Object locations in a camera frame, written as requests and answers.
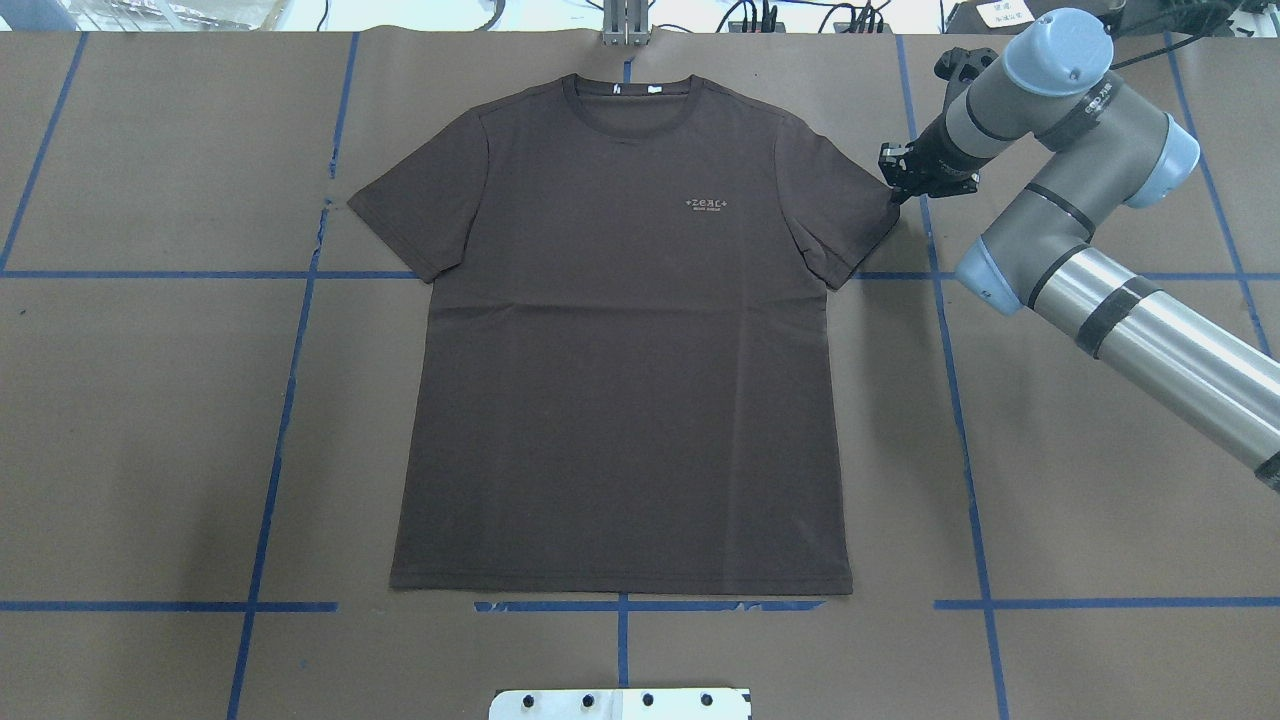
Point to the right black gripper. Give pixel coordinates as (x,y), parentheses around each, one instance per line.
(937,153)

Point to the dark brown t-shirt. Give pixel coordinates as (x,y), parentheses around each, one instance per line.
(626,384)

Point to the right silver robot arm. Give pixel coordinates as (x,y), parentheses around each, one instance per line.
(1109,147)

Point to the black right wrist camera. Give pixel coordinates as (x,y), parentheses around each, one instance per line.
(959,68)

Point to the aluminium camera post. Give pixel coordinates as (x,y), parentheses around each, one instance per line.
(625,22)

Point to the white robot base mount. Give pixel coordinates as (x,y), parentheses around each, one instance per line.
(623,703)

